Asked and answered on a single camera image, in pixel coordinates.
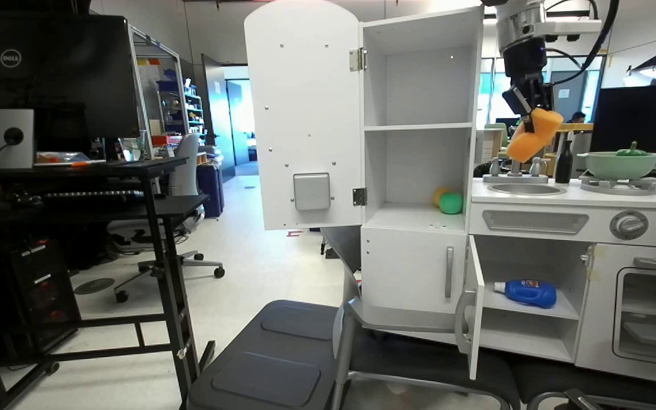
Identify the black keyboard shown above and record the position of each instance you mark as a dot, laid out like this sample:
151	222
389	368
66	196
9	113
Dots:
93	194

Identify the mint green pot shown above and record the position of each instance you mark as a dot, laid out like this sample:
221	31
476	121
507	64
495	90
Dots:
620	162

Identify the grey stove burner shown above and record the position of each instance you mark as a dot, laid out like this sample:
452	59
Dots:
594	186

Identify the white small cabinet door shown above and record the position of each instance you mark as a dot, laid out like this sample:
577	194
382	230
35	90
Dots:
476	320

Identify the black background monitor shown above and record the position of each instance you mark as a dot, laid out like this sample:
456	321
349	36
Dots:
647	121

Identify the grey metal basin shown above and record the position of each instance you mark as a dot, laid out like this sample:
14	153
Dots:
411	392

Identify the grey toy faucet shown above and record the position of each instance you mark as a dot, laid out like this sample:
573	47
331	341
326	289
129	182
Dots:
499	170

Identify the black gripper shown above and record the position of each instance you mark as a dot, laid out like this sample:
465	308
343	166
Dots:
525	64

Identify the grey stove knob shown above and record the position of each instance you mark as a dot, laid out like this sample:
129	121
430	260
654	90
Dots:
629	227

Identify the yellow ball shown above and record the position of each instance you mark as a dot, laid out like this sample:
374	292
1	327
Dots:
438	196

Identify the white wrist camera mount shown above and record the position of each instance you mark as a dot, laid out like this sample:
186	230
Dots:
570	29

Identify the orange sponge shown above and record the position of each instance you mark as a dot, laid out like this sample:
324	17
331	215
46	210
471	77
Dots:
533	138

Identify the grey sink basin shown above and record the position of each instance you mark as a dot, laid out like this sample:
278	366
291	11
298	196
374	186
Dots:
525	188

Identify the grey vent panel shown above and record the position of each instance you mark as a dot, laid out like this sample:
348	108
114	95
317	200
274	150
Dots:
533	222

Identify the grey square door knob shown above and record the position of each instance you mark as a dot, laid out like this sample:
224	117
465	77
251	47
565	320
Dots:
314	191

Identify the black desk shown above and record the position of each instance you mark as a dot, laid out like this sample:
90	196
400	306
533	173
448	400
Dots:
79	170

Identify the white box black circle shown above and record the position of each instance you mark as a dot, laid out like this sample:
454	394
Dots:
14	138

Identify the white tall cabinet door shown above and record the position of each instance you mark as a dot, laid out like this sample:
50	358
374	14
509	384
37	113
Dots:
301	99

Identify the dark bottle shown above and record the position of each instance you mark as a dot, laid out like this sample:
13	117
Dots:
563	162

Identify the office chair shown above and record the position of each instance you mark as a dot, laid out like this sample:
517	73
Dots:
183	172

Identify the white oven door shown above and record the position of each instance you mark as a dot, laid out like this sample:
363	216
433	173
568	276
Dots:
654	327

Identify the black Dell monitor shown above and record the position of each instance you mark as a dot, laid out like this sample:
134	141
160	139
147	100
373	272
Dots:
55	76

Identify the white toy kitchen unit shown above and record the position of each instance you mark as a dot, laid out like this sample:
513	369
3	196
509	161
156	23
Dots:
421	259

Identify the blue bottle white cap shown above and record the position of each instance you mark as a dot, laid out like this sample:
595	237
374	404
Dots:
530	294

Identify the black computer tower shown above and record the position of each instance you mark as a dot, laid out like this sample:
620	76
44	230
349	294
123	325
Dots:
44	297

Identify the green cup on shelf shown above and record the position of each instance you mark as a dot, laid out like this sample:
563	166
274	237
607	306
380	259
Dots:
452	203

